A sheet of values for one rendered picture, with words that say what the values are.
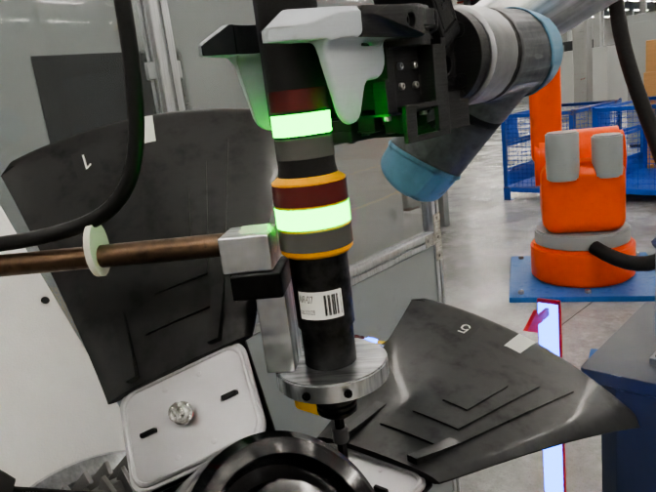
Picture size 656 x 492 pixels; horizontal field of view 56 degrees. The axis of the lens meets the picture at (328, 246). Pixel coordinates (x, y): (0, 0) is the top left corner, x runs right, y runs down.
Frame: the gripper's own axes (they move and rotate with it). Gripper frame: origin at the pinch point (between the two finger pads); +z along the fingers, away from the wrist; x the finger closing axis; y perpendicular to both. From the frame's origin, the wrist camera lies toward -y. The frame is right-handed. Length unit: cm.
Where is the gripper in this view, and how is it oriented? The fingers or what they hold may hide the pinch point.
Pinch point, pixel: (247, 28)
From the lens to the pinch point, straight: 33.5
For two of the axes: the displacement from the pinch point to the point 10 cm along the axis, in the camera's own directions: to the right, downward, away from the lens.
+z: -6.4, 2.5, -7.2
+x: -7.6, -0.7, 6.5
